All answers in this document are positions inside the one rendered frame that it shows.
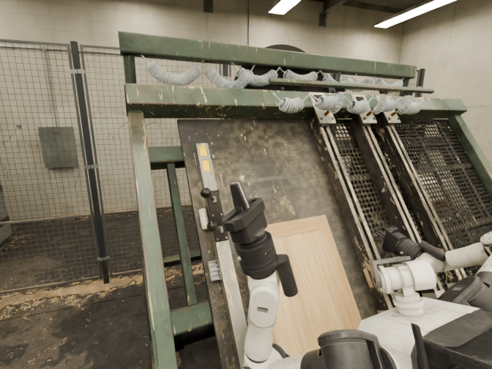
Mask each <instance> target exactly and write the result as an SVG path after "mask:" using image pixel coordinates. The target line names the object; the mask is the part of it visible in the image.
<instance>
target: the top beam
mask: <svg viewBox="0 0 492 369"><path fill-rule="evenodd" d="M273 92H274V93H275V94H276V95H277V97H278V98H279V99H280V100H282V99H283V98H284V97H288V98H290V99H294V98H296V97H298V98H300V99H301V100H304V99H305V98H306V97H307V96H308V92H291V91H275V90H260V89H230V88H215V87H200V86H170V85H154V84H139V83H125V84H124V97H125V105H126V112H129V111H142V112H143V113H144V118H176V119H311V118H312V117H313V116H314V115H315V114H316V112H315V110H314V107H313V104H312V102H311V100H310V97H308V98H307V99H306V100H305V101H304V102H303V103H304V108H303V109H302V110H301V111H299V112H297V113H285V112H282V111H280V109H279V101H278V100H277V98H276V97H275V96H274V95H273V94H272V93H273ZM411 98H413V99H412V100H413V101H410V102H413V103H414V102H418V103H420V102H421V101H422V100H423V101H422V102H421V106H422V108H421V110H420V112H418V113H416V114H412V115H408V114H405V113H403V114H402V115H400V114H399V113H397V115H398V117H399V118H400V119H448V118H450V117H451V116H454V115H456V114H463V113H465V112H467V111H468V110H467V109H466V106H465V105H464V104H463V102H462V100H457V99H442V98H427V97H411ZM340 101H343V102H342V104H343V105H342V107H341V108H340V110H339V111H338V112H337V113H335V114H333V116H334V117H335V119H353V118H354V117H355V116H356V115H357V114H354V113H350V112H349V111H347V105H348V102H347V101H346V99H345V98H344V100H340ZM127 116H128V115H127Z"/></svg>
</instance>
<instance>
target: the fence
mask: <svg viewBox="0 0 492 369"><path fill-rule="evenodd" d="M203 145H206V151H207V156H201V155H200V151H199V147H198V146H203ZM194 149H195V155H196V159H197V164H198V170H199V174H200V179H201V186H202V189H203V188H205V187H207V188H209V189H210V190H217V185H216V181H215V175H214V171H213V167H212V161H211V157H210V154H209V148H208V144H207V143H196V144H195V148H194ZM202 160H209V165H210V169H211V171H204V170H203V166H202V162H201V161H202ZM204 200H205V204H206V211H207V215H208V219H209V221H211V216H210V212H209V205H208V201H207V198H205V199H204ZM211 235H212V241H213V245H214V249H215V256H216V260H218V262H219V266H220V273H221V277H222V279H221V280H220V282H221V286H222V290H223V297H224V301H225V308H226V312H227V316H228V323H229V326H230V330H231V337H232V342H233V346H234V353H235V357H236V363H237V367H238V369H242V368H243V362H244V355H245V349H244V346H245V335H246V332H247V324H246V320H245V314H244V310H243V307H242V300H241V297H240V293H239V287H238V282H237V279H236V273H235V269H234V263H233V259H232V255H231V249H230V245H229V242H228V240H226V241H221V242H216V241H215V235H214V232H211Z"/></svg>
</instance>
